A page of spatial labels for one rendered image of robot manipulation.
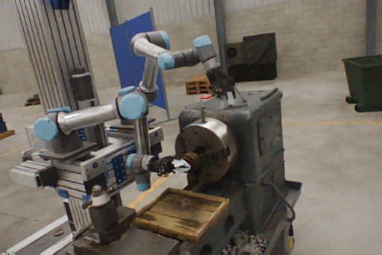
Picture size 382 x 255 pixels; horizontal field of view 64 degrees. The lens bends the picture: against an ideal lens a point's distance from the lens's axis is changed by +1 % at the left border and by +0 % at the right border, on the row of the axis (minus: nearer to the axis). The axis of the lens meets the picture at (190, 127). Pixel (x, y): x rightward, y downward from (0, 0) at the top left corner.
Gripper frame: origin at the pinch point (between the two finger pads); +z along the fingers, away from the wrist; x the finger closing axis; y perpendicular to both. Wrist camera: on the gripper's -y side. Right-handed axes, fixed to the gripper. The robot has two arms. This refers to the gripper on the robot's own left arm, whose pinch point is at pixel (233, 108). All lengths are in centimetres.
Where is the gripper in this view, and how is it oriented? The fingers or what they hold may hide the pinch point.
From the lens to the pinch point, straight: 143.3
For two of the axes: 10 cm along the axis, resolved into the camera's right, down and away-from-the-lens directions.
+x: 7.4, -2.8, -6.1
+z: 4.1, 9.1, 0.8
